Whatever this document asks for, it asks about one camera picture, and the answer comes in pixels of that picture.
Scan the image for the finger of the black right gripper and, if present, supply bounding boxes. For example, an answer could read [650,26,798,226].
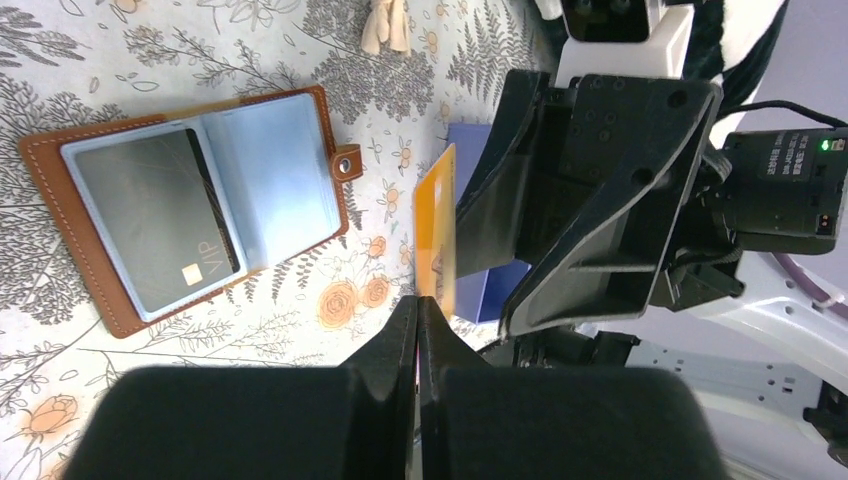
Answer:
[456,69,550,277]

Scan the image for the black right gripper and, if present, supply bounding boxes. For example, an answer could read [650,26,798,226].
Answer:
[500,74,847,337]

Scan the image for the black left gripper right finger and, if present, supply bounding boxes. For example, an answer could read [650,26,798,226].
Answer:
[417,297,727,479]

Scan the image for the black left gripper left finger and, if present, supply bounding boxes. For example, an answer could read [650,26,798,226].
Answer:
[64,296,418,479]

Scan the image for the orange credit card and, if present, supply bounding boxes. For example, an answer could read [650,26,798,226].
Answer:
[413,144,457,319]

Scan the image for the brown leather card holder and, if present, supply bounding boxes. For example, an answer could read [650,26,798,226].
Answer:
[18,86,363,338]

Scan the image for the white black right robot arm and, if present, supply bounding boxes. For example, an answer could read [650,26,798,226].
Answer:
[456,70,847,462]

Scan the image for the dark grey VIP card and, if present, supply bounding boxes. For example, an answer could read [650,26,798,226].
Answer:
[63,125,245,321]

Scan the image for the blue three-compartment organizer box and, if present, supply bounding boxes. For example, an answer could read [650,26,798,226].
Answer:
[447,123,531,324]

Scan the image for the black white checkered pillow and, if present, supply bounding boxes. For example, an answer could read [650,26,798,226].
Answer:
[534,1,788,106]

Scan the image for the floral patterned table mat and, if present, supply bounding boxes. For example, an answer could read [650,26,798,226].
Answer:
[1,1,555,479]

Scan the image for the blue shark print cloth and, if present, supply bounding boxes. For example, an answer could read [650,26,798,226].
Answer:
[360,0,411,56]

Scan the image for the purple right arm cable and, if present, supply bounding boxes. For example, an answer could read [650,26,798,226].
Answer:
[771,251,848,309]

